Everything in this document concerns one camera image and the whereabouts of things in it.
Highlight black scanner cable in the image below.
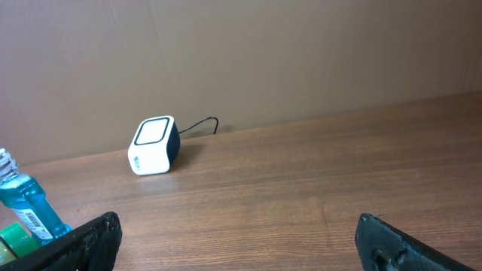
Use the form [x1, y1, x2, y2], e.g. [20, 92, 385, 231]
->
[178, 116, 220, 136]

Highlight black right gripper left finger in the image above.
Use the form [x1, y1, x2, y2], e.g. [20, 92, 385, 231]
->
[1, 212, 123, 271]

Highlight blue mouthwash bottle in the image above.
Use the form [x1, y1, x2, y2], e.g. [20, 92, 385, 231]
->
[1, 148, 72, 245]

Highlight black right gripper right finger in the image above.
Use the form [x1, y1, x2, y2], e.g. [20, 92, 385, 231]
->
[355, 213, 474, 271]

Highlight white barcode scanner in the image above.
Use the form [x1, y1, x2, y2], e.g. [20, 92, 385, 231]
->
[127, 115, 180, 176]

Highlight green lid jar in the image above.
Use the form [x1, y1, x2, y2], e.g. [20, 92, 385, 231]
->
[1, 222, 40, 265]

